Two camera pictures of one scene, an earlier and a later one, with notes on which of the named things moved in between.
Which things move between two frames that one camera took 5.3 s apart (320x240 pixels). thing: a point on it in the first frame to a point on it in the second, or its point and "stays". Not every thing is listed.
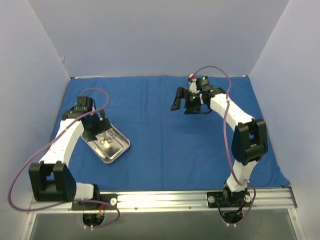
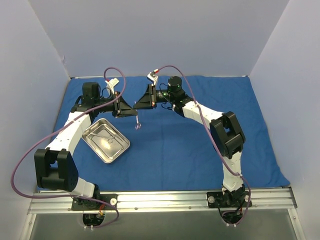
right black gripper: (186, 100) to (153, 96)
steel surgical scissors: (109, 140) to (138, 126)
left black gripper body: (94, 129) to (117, 104)
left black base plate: (110, 198) stays
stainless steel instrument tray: (109, 145) stays
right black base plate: (228, 199) stays
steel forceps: (113, 135) to (110, 139)
